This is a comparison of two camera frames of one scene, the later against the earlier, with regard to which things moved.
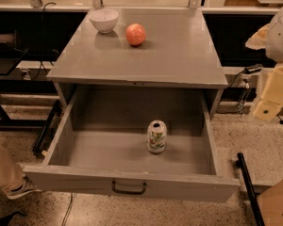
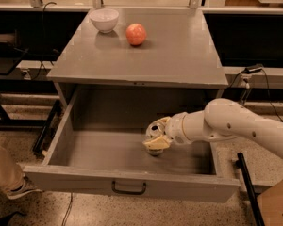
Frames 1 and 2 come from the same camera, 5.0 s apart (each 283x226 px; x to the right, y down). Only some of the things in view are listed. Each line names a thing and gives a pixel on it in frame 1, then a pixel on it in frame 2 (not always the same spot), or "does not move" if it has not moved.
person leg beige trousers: [5, 172] does not move
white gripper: [281, 41] to [175, 129]
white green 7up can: [157, 137] does not move
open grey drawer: [155, 141] does not move
